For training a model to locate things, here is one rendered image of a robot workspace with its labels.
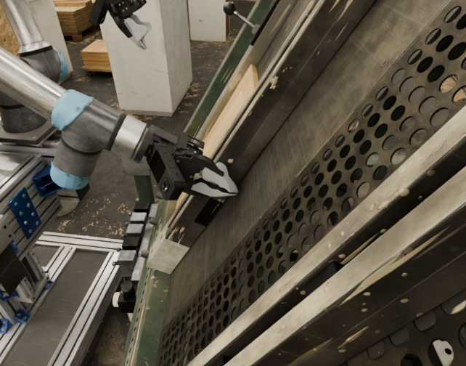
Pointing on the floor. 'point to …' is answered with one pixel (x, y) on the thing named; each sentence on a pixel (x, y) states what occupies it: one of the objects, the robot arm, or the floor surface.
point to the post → (144, 189)
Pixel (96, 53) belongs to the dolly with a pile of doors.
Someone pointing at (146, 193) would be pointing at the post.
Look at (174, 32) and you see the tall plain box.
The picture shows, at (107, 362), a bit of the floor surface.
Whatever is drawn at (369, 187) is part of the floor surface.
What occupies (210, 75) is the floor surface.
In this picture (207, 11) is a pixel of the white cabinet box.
